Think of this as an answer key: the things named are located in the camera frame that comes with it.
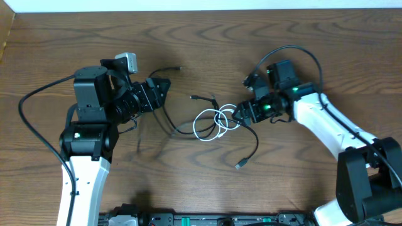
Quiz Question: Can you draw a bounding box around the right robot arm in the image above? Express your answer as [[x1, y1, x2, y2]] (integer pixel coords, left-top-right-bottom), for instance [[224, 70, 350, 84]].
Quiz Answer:
[[232, 60, 401, 225]]

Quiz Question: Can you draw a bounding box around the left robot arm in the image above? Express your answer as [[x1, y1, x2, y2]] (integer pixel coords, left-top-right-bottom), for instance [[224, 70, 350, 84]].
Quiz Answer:
[[57, 54, 171, 225]]

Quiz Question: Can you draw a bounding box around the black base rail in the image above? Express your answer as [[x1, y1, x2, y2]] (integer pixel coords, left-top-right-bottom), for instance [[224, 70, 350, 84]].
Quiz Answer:
[[99, 203, 384, 226]]

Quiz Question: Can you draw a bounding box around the white usb cable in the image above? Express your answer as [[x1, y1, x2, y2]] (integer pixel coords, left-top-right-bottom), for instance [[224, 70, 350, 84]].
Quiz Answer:
[[192, 103, 242, 142]]

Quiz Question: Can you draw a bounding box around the thin black cable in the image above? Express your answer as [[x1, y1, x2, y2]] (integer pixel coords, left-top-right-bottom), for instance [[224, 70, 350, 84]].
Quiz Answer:
[[136, 66, 217, 154]]

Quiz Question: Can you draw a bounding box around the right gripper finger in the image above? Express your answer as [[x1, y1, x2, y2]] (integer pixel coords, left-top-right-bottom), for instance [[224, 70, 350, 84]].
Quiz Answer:
[[232, 114, 251, 126], [232, 102, 249, 116]]

